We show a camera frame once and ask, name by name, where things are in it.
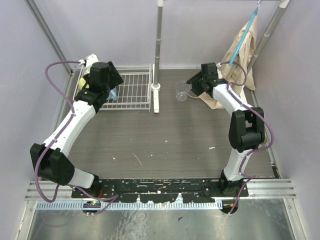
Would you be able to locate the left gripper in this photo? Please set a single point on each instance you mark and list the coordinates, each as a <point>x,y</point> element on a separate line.
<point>116,77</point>

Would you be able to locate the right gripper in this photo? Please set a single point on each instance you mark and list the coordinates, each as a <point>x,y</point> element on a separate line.
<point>193,81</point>

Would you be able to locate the blue mug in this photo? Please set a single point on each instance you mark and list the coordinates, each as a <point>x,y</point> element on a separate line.
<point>112,95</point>

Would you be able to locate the clear plastic cup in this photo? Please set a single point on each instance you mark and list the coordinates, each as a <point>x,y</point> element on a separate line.
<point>181,90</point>

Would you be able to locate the yellow mug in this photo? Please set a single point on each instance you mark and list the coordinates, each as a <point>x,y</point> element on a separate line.
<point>82,83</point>

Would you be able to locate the white speckled mug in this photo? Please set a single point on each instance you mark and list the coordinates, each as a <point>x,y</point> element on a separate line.
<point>86,71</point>

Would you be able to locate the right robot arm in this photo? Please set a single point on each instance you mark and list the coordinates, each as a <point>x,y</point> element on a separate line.
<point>246,131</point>

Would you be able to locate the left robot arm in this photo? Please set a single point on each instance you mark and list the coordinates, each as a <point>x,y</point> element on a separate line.
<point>50,159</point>

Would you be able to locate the beige cloth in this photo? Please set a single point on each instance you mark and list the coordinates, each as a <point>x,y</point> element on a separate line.
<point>234,73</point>

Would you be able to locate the blue clothes hanger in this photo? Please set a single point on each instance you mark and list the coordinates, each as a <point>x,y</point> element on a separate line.
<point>246,30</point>

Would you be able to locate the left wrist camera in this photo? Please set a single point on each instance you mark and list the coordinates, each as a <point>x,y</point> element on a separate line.
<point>88,61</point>

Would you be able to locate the white wire dish rack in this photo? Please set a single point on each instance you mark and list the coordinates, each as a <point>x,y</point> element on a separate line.
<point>135,93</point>

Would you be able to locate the metal clothes rack frame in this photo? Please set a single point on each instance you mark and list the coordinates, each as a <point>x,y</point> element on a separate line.
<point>155,86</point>

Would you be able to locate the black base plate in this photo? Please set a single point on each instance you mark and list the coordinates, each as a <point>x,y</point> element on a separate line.
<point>191,190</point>

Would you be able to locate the blue cable duct strip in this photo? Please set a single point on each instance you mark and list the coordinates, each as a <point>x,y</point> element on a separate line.
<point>94,205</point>

